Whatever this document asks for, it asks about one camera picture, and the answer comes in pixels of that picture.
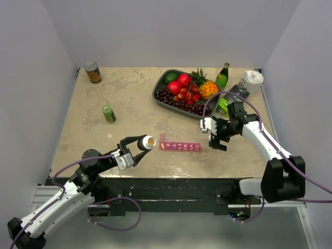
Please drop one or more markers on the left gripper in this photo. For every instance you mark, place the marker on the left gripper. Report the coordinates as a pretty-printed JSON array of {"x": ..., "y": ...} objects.
[{"x": 124, "y": 141}]

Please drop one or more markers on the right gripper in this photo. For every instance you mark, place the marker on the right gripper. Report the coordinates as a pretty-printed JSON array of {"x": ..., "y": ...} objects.
[{"x": 215, "y": 143}]

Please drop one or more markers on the white pill bottle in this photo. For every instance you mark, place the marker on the white pill bottle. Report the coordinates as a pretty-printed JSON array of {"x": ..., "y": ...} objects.
[{"x": 146, "y": 143}]

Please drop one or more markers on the pink weekly pill organizer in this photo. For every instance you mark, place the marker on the pink weekly pill organizer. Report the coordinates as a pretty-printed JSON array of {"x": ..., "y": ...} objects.
[{"x": 166, "y": 145}]

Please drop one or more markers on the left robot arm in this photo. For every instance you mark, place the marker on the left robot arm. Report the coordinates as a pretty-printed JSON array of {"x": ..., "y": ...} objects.
[{"x": 79, "y": 185}]

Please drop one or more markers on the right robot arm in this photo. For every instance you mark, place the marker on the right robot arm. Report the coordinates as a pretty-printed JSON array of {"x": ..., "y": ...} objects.
[{"x": 283, "y": 178}]

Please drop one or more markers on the small green can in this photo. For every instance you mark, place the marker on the small green can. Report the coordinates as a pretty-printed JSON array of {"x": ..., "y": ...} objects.
[{"x": 108, "y": 113}]

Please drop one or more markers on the black green razor box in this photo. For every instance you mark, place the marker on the black green razor box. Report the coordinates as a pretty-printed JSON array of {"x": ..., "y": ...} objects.
[{"x": 231, "y": 97}]

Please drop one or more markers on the orange artificial pineapple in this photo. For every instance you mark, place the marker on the orange artificial pineapple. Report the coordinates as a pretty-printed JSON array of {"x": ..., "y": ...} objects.
[{"x": 206, "y": 87}]

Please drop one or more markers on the dark purple grape bunch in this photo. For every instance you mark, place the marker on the dark purple grape bunch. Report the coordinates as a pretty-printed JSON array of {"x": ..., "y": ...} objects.
[{"x": 167, "y": 97}]

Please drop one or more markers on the green glass bottle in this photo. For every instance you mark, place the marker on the green glass bottle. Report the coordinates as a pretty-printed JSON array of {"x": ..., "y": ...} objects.
[{"x": 222, "y": 77}]

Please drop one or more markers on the red apple upper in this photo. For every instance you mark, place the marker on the red apple upper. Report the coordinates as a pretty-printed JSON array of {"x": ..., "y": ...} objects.
[{"x": 184, "y": 80}]

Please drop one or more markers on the grey fruit tray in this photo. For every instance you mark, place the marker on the grey fruit tray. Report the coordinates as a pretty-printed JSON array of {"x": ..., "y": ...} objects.
[{"x": 213, "y": 103}]

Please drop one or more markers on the green lime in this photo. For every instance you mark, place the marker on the green lime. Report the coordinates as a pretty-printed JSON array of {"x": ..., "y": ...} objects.
[{"x": 170, "y": 78}]

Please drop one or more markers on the orange label tin can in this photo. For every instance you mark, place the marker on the orange label tin can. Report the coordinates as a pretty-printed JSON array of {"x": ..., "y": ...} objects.
[{"x": 93, "y": 72}]

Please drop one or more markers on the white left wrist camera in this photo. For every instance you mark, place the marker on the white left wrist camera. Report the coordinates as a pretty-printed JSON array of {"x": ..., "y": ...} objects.
[{"x": 125, "y": 161}]

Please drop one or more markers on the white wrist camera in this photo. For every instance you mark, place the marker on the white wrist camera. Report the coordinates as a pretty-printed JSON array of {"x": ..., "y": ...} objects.
[
  {"x": 125, "y": 161},
  {"x": 209, "y": 124}
]

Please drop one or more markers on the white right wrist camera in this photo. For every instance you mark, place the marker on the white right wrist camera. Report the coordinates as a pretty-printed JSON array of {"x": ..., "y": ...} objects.
[{"x": 209, "y": 124}]

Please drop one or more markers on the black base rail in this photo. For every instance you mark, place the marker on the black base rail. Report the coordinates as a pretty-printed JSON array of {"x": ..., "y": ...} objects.
[{"x": 219, "y": 196}]

